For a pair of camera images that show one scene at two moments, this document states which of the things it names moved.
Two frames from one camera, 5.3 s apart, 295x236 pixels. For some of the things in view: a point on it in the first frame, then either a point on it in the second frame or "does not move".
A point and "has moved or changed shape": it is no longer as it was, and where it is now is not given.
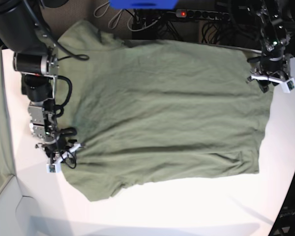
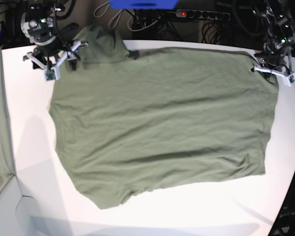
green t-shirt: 149,109 has moved or changed shape
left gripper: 58,147 -> 49,62
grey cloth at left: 2,167 does not move
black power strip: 188,13 does not move
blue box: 143,4 does not move
